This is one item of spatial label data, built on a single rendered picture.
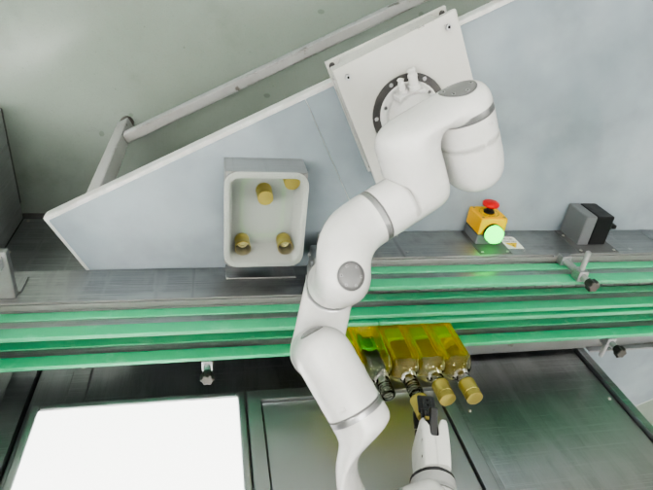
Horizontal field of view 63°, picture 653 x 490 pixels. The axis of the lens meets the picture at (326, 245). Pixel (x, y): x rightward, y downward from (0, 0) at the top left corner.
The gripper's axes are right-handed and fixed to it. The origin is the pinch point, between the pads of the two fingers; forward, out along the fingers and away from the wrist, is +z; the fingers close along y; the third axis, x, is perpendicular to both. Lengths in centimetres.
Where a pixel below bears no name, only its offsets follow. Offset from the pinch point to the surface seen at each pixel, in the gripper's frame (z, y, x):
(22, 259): 56, -16, 111
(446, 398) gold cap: 3.9, 0.7, -4.7
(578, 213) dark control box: 50, 23, -39
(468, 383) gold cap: 7.9, 1.4, -9.5
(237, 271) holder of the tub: 31, 6, 42
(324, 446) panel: 0.0, -12.8, 17.8
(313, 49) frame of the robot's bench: 93, 47, 34
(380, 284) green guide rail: 21.4, 13.6, 10.0
